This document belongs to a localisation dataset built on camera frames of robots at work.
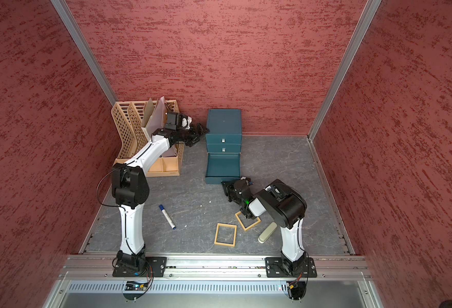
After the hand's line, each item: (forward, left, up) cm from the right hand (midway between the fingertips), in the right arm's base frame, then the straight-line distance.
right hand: (219, 184), depth 95 cm
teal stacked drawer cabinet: (+28, -3, +18) cm, 33 cm away
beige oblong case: (-24, -21, -1) cm, 32 cm away
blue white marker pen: (-16, +24, -2) cm, 29 cm away
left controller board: (-42, +33, -4) cm, 53 cm away
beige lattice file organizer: (+32, +46, +15) cm, 58 cm away
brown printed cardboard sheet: (+29, +35, +25) cm, 52 cm away
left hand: (+18, +6, +16) cm, 25 cm away
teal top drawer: (+18, -3, +15) cm, 23 cm away
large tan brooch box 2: (-24, -3, -4) cm, 24 cm away
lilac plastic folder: (+19, +28, +26) cm, 43 cm away
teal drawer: (+17, -2, +8) cm, 19 cm away
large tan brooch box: (-19, -13, -3) cm, 23 cm away
